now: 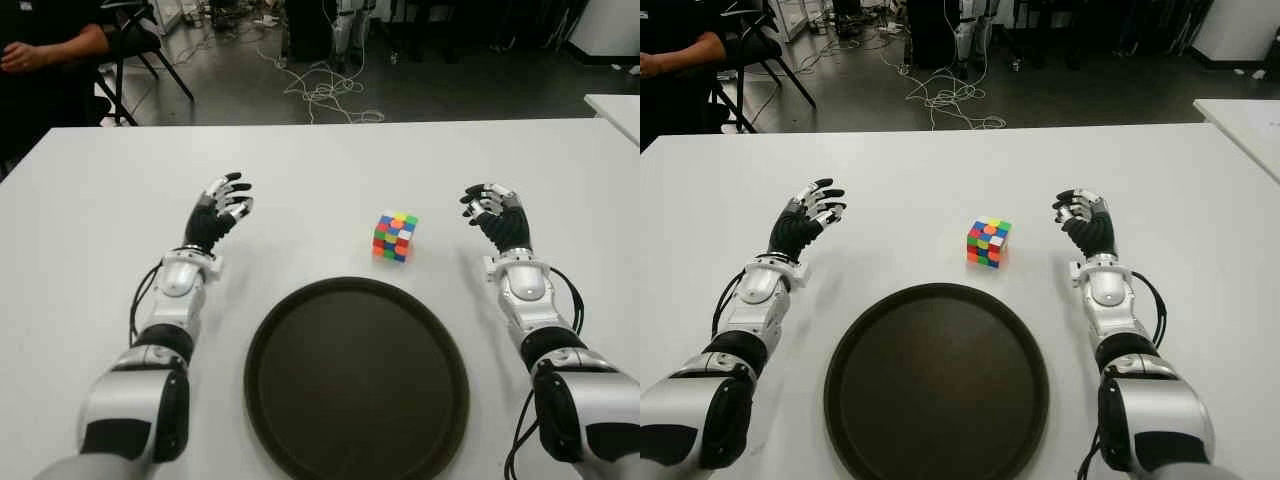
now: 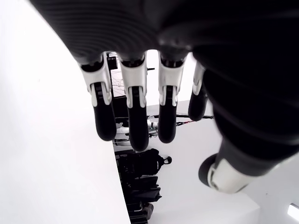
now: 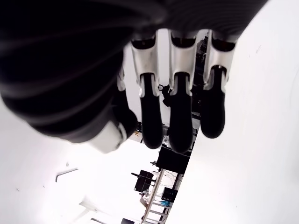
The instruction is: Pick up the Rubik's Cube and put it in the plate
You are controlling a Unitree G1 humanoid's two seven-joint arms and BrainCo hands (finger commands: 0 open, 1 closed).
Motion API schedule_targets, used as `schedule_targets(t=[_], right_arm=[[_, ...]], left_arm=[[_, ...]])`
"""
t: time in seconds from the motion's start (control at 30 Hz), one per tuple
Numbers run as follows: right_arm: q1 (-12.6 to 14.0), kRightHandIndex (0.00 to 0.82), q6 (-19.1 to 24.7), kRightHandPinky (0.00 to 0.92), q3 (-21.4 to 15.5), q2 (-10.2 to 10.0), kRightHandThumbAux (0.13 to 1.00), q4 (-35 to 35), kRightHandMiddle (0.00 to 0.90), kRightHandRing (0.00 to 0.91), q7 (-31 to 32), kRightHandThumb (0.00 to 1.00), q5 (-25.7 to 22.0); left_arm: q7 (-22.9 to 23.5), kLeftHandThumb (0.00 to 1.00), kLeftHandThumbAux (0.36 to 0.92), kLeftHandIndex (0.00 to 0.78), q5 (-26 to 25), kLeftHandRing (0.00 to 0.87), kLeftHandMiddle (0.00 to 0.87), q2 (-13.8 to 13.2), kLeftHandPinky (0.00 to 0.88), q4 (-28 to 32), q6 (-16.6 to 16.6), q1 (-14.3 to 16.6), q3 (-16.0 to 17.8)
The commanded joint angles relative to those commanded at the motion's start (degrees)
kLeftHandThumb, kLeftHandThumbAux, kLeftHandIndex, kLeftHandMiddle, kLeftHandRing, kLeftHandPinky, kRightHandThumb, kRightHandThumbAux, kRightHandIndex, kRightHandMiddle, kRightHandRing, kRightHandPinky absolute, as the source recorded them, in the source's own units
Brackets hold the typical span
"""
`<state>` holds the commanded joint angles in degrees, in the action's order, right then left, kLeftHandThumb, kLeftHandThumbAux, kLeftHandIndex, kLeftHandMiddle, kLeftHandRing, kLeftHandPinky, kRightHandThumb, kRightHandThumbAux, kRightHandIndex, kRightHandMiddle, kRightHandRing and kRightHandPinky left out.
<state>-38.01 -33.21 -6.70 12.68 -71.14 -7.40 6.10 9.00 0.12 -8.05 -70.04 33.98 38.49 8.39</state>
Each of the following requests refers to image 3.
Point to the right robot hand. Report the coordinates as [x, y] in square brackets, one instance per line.
[70, 70]

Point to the black device on stand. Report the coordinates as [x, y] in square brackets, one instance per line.
[142, 180]

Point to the black square box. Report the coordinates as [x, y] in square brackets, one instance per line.
[171, 159]

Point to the silver metal frame rack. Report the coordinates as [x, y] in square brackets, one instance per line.
[155, 198]

